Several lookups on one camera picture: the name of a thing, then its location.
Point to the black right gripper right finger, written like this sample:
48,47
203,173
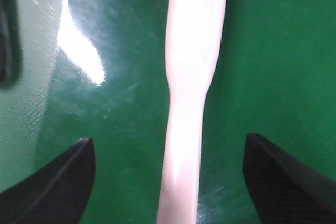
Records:
283,189

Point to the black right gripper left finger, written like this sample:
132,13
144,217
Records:
57,193

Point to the pink hand broom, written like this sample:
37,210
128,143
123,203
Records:
193,37

